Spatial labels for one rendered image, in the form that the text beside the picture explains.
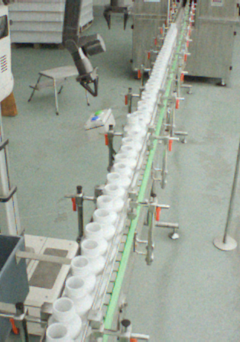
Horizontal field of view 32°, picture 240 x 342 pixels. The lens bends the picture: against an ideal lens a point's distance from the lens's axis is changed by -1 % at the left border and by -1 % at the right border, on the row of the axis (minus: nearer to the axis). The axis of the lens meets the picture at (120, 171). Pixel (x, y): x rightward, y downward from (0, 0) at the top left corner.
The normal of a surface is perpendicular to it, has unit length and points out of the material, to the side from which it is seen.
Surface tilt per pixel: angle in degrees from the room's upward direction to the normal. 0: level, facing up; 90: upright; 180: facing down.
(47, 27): 90
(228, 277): 0
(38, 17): 90
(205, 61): 90
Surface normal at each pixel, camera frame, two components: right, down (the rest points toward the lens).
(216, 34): -0.18, 0.47
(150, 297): 0.02, -0.88
